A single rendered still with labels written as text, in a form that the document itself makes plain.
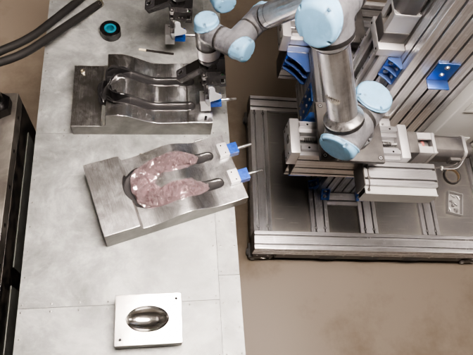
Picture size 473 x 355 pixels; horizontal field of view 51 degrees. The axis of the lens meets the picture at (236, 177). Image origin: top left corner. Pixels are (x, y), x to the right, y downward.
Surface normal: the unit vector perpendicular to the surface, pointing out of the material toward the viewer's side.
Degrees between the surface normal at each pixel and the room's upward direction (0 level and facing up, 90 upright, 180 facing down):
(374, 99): 7
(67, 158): 0
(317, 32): 83
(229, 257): 0
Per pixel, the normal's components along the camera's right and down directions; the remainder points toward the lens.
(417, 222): 0.14, -0.41
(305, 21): -0.60, 0.62
